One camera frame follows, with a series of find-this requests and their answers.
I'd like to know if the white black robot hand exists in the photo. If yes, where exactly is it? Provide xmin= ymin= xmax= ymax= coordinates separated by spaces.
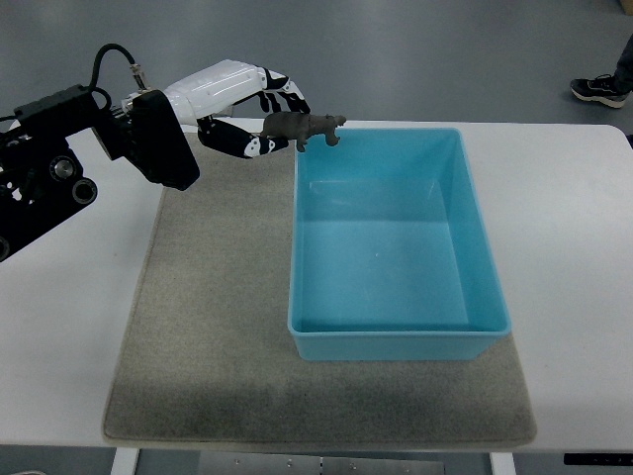
xmin=93 ymin=59 xmax=311 ymax=191

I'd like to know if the brown toy hippo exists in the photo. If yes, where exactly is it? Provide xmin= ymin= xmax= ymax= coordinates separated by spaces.
xmin=261 ymin=112 xmax=347 ymax=152

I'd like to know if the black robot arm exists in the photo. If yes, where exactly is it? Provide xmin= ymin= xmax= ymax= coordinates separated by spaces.
xmin=1 ymin=44 xmax=146 ymax=260

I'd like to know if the blue plastic box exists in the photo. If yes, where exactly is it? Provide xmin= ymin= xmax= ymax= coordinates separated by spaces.
xmin=288 ymin=128 xmax=511 ymax=361

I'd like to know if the cardboard box corner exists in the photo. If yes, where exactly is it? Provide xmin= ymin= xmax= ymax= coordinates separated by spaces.
xmin=619 ymin=0 xmax=633 ymax=11

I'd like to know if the grey felt mat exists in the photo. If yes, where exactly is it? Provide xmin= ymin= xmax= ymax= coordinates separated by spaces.
xmin=103 ymin=145 xmax=536 ymax=450

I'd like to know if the white left table leg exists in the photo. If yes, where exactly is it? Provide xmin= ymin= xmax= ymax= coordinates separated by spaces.
xmin=110 ymin=447 xmax=140 ymax=475

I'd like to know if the white table leg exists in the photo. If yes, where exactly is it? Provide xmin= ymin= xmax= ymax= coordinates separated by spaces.
xmin=110 ymin=447 xmax=140 ymax=475
xmin=490 ymin=452 xmax=517 ymax=475

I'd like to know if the metal table crossbar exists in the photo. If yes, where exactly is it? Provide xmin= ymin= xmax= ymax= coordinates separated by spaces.
xmin=198 ymin=452 xmax=445 ymax=475

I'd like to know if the black sneaker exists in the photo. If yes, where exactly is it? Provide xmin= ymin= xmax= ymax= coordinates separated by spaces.
xmin=570 ymin=74 xmax=630 ymax=109

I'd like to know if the white right table leg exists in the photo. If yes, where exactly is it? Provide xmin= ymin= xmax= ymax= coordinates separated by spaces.
xmin=490 ymin=452 xmax=517 ymax=475

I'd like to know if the black table control panel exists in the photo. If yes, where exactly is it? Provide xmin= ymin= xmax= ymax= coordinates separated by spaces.
xmin=564 ymin=452 xmax=633 ymax=467

